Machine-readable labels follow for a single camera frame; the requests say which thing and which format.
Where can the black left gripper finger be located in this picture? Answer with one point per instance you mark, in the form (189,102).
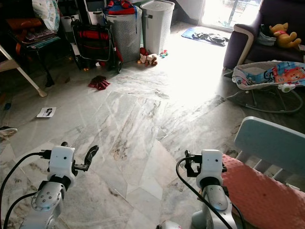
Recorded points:
(64,144)
(93,153)

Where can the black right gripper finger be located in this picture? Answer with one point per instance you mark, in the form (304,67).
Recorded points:
(187,156)

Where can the pink pillow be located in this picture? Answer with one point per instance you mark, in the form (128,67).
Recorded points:
(264,191)

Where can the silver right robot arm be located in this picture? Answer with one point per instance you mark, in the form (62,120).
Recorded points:
(215,202)

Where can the white paper sheet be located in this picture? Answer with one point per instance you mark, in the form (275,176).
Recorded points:
(46,112)

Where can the pale slipper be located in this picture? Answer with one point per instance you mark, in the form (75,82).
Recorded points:
(7,132)

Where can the grey robot right leg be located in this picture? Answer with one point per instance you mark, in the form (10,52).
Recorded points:
(169,225)

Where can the red cloth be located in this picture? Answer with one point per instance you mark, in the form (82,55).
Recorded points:
(99,83)

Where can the white framed chair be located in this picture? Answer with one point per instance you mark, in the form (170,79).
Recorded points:
(19,69)

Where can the red black stroller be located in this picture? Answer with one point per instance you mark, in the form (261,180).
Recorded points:
(94,45)

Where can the small brown plush toy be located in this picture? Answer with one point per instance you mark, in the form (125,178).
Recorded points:
(147,59)

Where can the small colourful toy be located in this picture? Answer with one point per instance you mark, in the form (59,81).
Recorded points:
(163,53)

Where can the dark cluttered side table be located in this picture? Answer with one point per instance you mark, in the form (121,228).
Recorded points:
(35,40)

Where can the colourful baby bouncer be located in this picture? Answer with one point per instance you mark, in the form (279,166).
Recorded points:
(269,76)

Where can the dark crumpled garment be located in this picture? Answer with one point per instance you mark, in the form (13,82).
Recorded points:
(211,38)

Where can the grey laundry basket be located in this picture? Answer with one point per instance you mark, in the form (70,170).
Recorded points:
(126,36)

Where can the blue floor mat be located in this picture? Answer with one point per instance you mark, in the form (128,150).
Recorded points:
(187,33)

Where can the white printed plastic bag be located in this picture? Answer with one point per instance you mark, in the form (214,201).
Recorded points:
(46,13)

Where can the tall white laundry basket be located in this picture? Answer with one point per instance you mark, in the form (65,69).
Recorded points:
(157,26)

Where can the grey cloth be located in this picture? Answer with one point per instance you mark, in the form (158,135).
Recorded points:
(266,37)

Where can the red blue clothes pile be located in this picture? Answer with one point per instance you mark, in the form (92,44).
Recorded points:
(120,7)

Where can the yellow bear plush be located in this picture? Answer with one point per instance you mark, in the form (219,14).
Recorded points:
(285,35)

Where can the purple armchair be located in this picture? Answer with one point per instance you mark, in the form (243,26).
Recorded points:
(279,12)

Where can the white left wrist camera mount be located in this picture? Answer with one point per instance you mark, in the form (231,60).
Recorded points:
(62,160)

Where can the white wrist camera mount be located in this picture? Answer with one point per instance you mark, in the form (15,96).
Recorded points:
(212,163)
(62,160)

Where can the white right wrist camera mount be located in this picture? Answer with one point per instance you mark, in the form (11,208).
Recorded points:
(212,163)

